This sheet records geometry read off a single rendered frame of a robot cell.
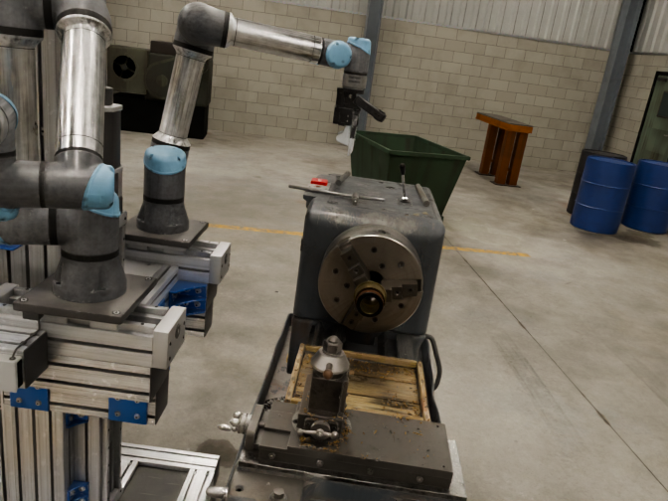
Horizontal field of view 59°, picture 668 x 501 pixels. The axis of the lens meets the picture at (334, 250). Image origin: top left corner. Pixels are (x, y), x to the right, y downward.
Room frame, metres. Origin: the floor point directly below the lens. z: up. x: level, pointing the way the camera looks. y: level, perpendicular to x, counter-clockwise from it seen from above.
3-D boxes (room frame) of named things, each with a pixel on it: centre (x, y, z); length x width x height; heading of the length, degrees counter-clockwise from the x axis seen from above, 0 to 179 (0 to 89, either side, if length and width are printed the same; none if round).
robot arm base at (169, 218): (1.67, 0.52, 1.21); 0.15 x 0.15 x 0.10
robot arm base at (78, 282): (1.18, 0.52, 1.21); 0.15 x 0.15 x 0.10
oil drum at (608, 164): (7.46, -3.28, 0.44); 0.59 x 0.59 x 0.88
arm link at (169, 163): (1.68, 0.52, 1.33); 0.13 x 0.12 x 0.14; 15
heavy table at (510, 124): (10.39, -2.56, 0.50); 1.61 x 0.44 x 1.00; 8
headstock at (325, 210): (2.09, -0.12, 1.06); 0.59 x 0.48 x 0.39; 178
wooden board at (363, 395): (1.39, -0.11, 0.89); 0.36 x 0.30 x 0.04; 88
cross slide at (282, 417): (1.06, -0.09, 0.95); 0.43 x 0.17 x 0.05; 88
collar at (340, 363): (1.07, -0.02, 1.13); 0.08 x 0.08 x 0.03
